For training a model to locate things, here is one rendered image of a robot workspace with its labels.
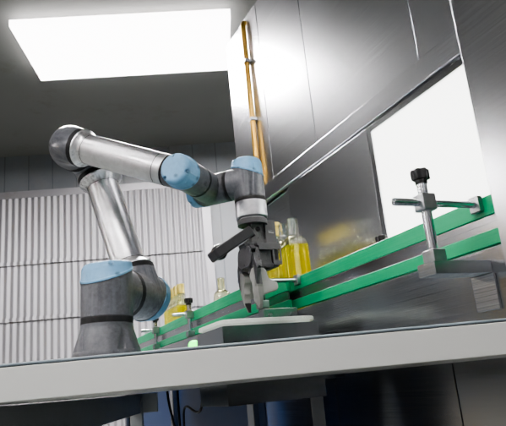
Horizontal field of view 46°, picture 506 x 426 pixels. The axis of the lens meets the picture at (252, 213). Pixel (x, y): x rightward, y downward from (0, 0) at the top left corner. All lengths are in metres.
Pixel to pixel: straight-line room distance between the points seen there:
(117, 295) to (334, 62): 0.94
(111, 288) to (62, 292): 3.71
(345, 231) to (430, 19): 0.58
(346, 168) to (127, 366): 1.17
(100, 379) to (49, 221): 4.65
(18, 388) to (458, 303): 0.70
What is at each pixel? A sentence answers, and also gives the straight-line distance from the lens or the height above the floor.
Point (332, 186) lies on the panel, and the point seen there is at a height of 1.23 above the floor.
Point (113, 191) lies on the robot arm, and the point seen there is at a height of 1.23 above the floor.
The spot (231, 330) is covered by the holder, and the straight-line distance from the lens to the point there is 1.23.
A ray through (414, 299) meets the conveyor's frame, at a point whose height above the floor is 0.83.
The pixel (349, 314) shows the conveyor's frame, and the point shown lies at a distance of 1.31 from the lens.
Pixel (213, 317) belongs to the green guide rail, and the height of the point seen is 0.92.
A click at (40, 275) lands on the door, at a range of 5.13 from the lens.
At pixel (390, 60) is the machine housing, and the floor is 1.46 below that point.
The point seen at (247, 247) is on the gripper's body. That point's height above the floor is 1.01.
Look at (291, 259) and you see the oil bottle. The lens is 1.61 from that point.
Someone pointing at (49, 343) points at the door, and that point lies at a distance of 5.04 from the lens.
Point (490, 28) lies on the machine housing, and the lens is 0.80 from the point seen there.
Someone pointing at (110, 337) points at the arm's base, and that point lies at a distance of 1.34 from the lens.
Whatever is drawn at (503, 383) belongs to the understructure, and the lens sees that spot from 1.30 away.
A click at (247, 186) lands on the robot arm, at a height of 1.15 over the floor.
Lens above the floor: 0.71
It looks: 16 degrees up
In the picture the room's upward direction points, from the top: 5 degrees counter-clockwise
